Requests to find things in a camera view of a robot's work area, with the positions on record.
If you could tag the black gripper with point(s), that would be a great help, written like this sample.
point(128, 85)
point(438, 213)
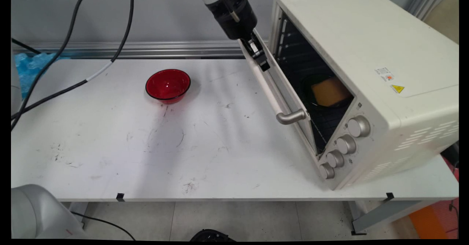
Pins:
point(238, 25)

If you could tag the yellow food in dark pan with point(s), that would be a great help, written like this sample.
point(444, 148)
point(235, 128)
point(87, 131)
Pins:
point(307, 91)

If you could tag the yellow bread slice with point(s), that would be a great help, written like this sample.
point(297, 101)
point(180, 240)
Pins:
point(329, 91)

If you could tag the red bowl with black rim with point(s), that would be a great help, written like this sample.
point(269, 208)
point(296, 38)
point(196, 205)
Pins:
point(167, 85)

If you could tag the cream toaster oven body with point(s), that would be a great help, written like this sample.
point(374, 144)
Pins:
point(366, 36)

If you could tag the largest silver oven knob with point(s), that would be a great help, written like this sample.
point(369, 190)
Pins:
point(359, 126)

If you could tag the white label sticker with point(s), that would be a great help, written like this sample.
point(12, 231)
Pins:
point(384, 73)

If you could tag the smallest silver oven knob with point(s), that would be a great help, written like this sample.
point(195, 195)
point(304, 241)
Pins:
point(327, 171)

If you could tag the yellow triangle warning sticker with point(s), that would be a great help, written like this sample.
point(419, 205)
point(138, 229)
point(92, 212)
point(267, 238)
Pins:
point(397, 88)

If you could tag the black round object on floor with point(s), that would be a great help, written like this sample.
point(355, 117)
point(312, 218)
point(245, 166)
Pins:
point(211, 235)

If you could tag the black edge clip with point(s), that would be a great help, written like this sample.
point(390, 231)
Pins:
point(120, 197)
point(390, 196)

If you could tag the grey metal table leg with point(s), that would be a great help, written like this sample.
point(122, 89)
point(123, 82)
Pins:
point(384, 214)

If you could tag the blue bubble wrap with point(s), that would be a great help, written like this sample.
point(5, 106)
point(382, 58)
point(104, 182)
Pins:
point(29, 72)

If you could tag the orange floor panel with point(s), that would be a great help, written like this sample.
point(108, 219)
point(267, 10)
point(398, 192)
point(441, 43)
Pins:
point(425, 223)

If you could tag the aluminium rail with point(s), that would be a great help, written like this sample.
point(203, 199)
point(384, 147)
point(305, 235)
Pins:
point(165, 50)

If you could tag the aluminium corner post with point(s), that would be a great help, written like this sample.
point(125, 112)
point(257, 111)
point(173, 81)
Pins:
point(425, 1)

